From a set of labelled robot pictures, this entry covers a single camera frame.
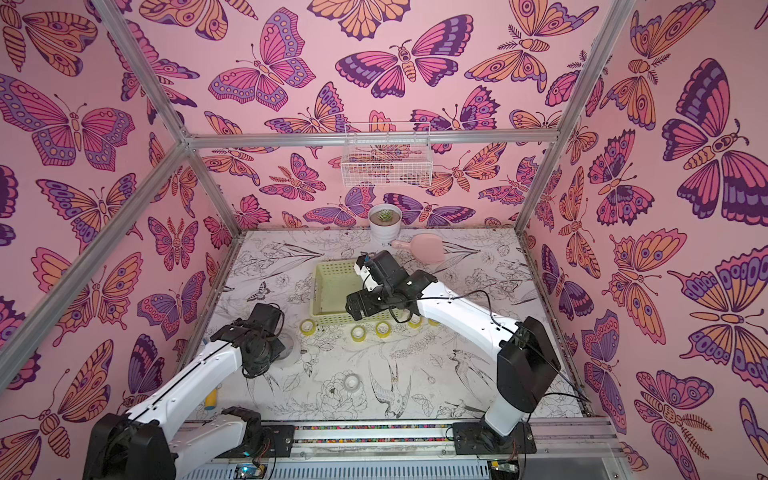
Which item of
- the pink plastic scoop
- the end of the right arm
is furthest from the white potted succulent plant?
the end of the right arm

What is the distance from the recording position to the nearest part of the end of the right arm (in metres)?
0.58

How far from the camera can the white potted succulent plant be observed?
1.11 meters

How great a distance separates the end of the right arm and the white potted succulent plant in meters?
0.39

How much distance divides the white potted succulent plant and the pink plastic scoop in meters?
0.04

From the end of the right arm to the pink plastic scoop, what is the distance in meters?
0.43

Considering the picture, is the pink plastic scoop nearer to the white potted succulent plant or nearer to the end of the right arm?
the white potted succulent plant

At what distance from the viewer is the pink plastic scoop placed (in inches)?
44.3
